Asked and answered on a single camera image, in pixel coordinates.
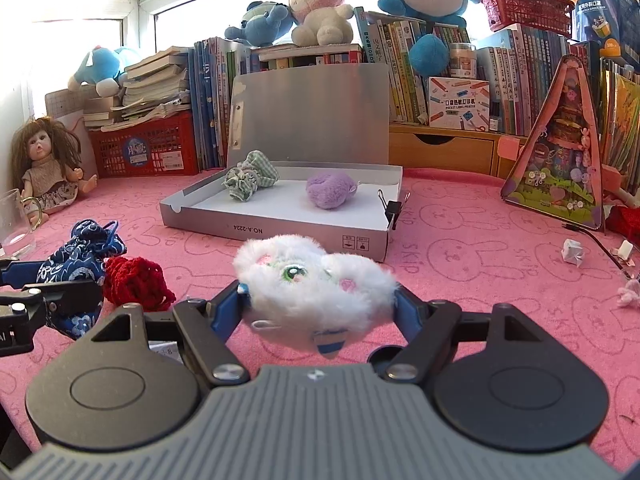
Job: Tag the pink white bunny plush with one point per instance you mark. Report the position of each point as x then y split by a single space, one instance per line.
321 22

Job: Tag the brown haired doll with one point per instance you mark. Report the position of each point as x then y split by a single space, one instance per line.
46 168

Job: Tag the blue patterned fabric pouch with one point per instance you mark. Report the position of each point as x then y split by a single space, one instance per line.
82 258

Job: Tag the red plastic basket left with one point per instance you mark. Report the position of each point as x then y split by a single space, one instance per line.
159 147

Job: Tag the white fluffy plush toy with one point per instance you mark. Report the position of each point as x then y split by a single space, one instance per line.
299 296

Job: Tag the red plastic basket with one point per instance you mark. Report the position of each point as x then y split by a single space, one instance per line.
159 147
550 15

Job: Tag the green checkered scrunchie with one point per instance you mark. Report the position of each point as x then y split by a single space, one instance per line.
252 174

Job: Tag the purple fluffy plush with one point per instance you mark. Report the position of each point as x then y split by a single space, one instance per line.
330 190

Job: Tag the stack of books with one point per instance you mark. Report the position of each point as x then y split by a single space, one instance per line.
151 87

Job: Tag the clear glass cup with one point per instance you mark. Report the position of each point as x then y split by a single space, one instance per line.
20 216

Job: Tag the silver open storage box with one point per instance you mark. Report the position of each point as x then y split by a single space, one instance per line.
306 120

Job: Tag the red plastic basket top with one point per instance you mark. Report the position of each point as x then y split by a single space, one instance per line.
550 15

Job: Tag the light blue plush left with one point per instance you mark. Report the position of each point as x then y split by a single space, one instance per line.
103 68

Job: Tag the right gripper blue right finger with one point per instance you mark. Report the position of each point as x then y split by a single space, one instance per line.
428 328

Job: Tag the wooden drawer organizer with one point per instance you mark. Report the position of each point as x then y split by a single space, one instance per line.
413 146

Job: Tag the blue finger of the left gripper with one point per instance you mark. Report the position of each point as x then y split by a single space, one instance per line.
16 273

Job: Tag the white label printer box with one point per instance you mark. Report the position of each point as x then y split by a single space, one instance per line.
458 103

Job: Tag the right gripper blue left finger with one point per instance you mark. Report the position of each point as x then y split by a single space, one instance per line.
205 326

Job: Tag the pink fuzzy hair clip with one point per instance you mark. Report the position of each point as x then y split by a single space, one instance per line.
629 295

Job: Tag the blue bear plush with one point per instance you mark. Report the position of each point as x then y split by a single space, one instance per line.
262 24

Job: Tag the pink triangular toy house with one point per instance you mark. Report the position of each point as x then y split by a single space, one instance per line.
559 172

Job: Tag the red crochet scrunchie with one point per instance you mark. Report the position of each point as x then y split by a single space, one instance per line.
136 281

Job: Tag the blue cardboard box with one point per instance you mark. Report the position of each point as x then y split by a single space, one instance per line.
612 24

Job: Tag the black binder clip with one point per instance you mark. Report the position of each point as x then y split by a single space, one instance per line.
393 208

